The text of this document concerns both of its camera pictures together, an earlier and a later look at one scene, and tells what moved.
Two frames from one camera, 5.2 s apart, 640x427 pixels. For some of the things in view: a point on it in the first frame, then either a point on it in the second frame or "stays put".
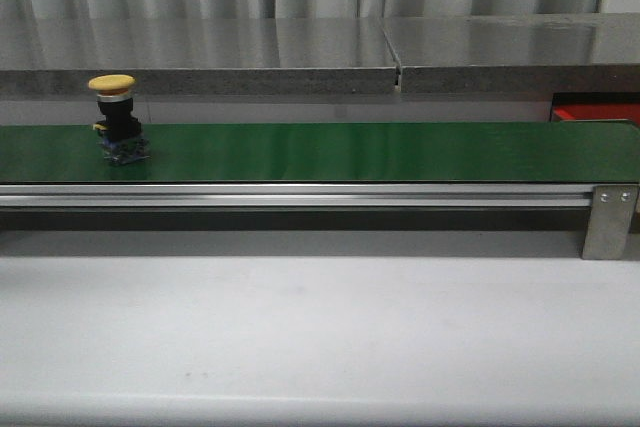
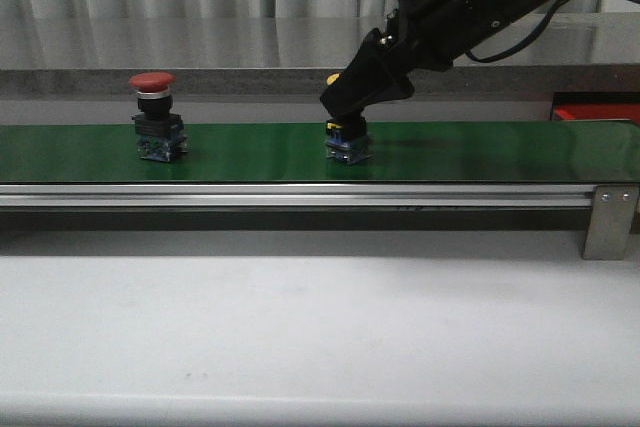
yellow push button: x=119 y=131 → x=348 y=143
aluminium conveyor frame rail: x=293 y=195 stays put
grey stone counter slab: x=199 y=55 stays put
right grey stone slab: x=538 y=53 stays put
